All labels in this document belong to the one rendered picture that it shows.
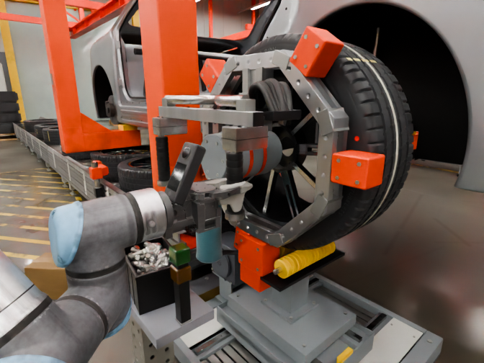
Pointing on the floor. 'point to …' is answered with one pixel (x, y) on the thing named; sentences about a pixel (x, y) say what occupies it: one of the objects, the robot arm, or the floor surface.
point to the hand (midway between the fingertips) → (242, 181)
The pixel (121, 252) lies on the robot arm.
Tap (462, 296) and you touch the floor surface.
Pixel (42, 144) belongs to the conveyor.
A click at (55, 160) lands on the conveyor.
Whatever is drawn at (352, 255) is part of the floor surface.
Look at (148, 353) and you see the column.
